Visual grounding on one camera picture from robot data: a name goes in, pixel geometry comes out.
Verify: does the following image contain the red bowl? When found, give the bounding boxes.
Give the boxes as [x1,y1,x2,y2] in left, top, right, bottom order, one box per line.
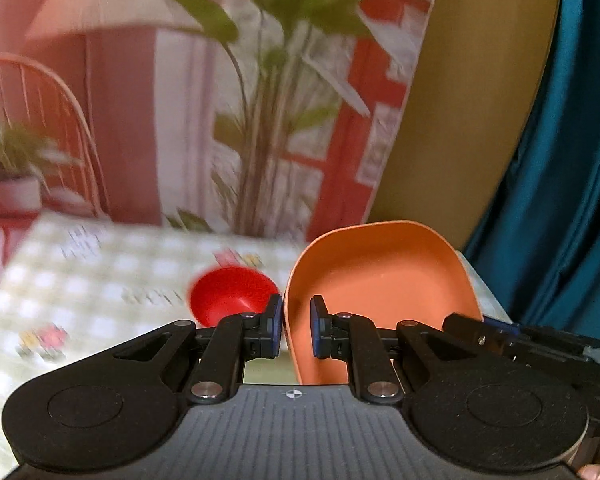
[187,266,278,327]

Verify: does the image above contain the orange square plate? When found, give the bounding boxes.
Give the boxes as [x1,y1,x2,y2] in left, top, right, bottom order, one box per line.
[285,221,482,385]

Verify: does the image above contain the teal curtain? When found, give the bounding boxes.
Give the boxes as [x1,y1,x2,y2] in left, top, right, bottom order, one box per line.
[464,0,600,339]

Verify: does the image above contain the checkered bunny tablecloth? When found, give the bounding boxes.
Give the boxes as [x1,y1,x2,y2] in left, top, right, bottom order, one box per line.
[0,209,512,478]

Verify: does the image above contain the printed room backdrop cloth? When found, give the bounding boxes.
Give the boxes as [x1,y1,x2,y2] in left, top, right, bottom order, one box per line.
[0,0,434,272]

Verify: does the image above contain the wooden board panel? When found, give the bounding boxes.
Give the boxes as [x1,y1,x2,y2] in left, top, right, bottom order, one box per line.
[370,0,558,248]

